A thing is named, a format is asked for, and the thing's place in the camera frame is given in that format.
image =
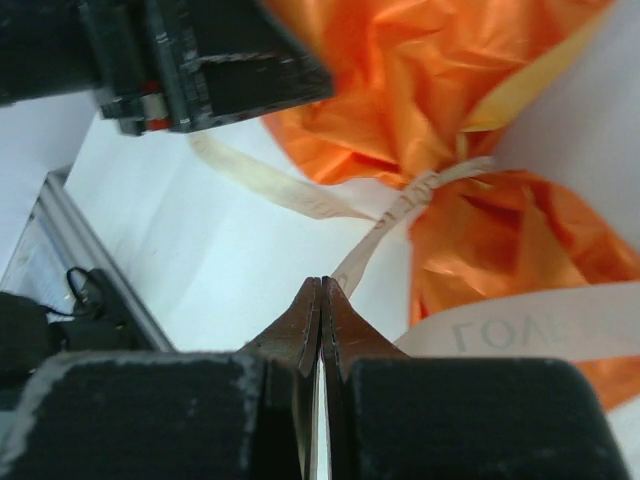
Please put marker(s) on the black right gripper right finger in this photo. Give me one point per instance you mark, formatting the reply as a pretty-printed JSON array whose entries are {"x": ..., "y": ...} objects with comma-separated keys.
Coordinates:
[{"x": 394, "y": 416}]

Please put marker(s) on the aluminium frame rail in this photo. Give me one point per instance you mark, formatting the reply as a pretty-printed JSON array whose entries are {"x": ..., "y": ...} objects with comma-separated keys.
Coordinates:
[{"x": 56, "y": 238}]

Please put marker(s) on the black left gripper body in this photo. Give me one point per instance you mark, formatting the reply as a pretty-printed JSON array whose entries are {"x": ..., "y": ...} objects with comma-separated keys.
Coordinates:
[{"x": 130, "y": 90}]

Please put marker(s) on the cream printed ribbon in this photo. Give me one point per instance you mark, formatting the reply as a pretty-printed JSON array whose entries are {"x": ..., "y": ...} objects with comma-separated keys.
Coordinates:
[{"x": 350, "y": 240}]

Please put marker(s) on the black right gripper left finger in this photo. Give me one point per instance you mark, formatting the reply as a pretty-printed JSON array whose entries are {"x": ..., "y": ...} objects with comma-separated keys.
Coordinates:
[{"x": 244, "y": 414}]

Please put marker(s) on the orange flower bouquet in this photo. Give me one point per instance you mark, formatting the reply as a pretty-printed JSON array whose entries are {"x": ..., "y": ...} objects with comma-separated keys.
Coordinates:
[{"x": 424, "y": 85}]

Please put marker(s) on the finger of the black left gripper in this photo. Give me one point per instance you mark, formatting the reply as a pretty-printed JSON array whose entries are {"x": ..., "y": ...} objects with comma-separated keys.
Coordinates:
[{"x": 221, "y": 62}]

